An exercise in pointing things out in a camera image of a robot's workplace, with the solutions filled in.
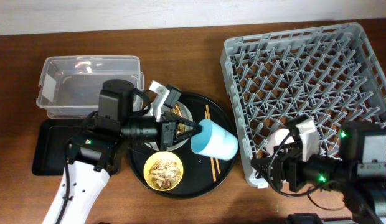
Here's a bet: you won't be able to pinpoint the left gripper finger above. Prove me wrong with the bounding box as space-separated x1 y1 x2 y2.
171 113 202 129
174 128 202 144

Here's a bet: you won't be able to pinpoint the pink cup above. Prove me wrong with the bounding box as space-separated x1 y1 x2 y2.
265 129 290 155

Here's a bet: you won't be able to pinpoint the blue cup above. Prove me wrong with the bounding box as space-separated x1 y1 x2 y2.
191 119 238 161

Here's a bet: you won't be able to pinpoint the yellow bowl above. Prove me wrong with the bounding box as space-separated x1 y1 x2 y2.
143 151 184 191

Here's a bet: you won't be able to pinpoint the food scraps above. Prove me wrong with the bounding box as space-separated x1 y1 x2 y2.
149 160 182 190

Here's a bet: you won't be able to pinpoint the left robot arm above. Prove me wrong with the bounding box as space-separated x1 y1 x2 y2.
44 79 202 223

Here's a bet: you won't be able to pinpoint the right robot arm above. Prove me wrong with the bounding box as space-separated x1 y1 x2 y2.
251 116 386 223

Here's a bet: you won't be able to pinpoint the grey dishwasher rack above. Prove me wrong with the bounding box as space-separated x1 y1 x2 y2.
220 23 386 189

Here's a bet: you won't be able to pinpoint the gold snack wrapper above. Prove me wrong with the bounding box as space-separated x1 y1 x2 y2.
171 103 185 134

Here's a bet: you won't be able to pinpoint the grey plate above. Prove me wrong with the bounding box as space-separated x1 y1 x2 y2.
144 101 193 151

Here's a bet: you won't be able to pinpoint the wooden chopstick right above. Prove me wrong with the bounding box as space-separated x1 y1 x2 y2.
205 105 220 174

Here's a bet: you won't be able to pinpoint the round black tray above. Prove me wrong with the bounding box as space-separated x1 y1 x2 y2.
127 92 237 199

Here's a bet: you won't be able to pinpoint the black object bottom edge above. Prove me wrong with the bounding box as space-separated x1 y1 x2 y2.
286 213 323 224

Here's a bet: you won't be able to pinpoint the clear plastic bin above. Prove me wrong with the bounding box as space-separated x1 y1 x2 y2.
36 55 144 119

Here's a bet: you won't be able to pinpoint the black rectangular tray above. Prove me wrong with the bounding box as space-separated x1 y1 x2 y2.
32 119 83 176

